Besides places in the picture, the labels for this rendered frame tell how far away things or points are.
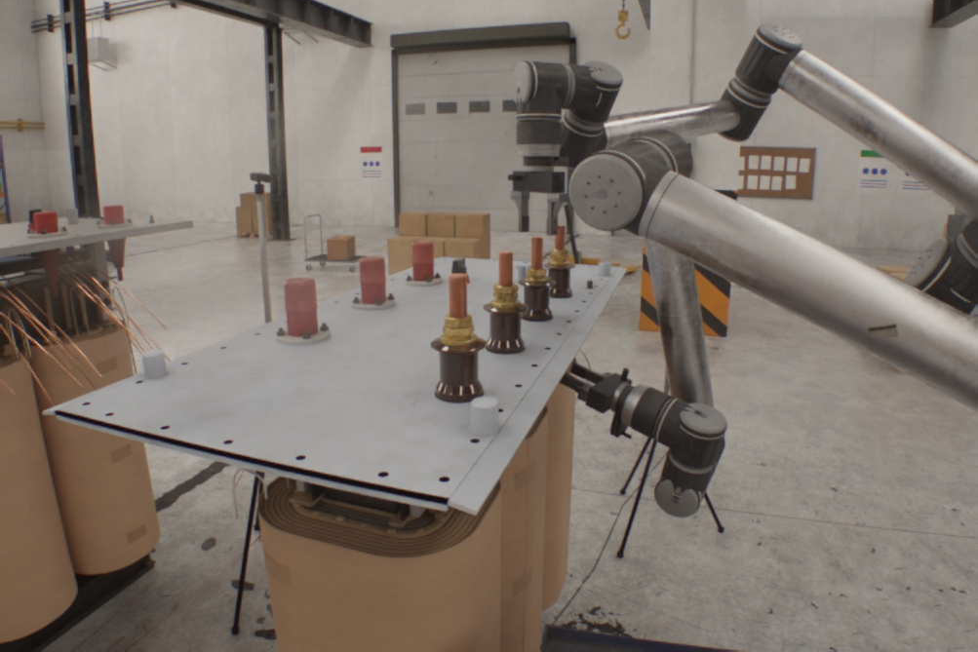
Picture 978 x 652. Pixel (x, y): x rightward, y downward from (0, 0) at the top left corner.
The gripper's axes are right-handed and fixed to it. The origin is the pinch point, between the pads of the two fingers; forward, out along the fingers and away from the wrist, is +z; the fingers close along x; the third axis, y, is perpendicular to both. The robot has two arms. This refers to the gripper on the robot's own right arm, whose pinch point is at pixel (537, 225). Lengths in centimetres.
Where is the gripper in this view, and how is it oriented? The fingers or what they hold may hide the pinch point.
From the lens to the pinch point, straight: 149.4
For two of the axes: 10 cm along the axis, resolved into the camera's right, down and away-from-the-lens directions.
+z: 0.0, 9.8, 2.0
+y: -7.4, 1.4, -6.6
